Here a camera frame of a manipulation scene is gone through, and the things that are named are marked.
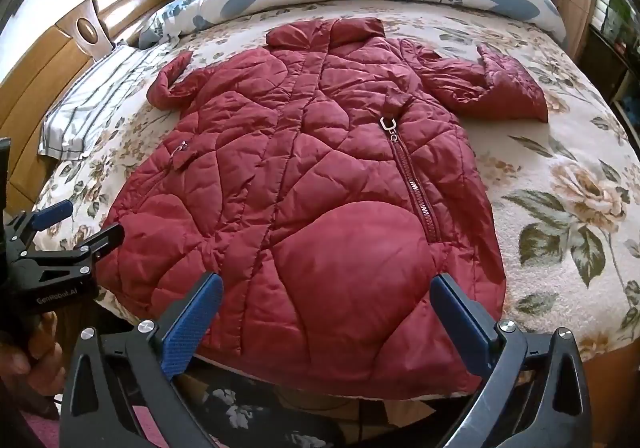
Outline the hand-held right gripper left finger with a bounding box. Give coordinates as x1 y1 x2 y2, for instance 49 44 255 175
59 272 226 448

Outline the bed with floral sheet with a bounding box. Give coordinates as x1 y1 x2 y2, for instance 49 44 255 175
37 3 640 364

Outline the wooden headboard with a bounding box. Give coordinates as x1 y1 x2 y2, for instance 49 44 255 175
0 0 191 229

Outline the dark floral cloth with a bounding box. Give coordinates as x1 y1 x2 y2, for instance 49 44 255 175
200 368 346 448

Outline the dark shelf with boxes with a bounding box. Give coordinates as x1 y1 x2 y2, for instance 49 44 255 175
582 0 640 129

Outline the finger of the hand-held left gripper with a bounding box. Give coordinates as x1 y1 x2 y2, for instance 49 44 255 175
4 199 74 249
15 222 126 279

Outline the striped pillow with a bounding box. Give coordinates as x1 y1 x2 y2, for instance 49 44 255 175
39 45 173 161

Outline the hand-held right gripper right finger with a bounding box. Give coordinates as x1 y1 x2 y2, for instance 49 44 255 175
430 273 594 448

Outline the person's left hand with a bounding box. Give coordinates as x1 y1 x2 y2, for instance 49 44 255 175
0 310 67 411

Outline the red puffer coat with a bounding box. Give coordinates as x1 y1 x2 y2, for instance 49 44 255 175
103 18 550 400

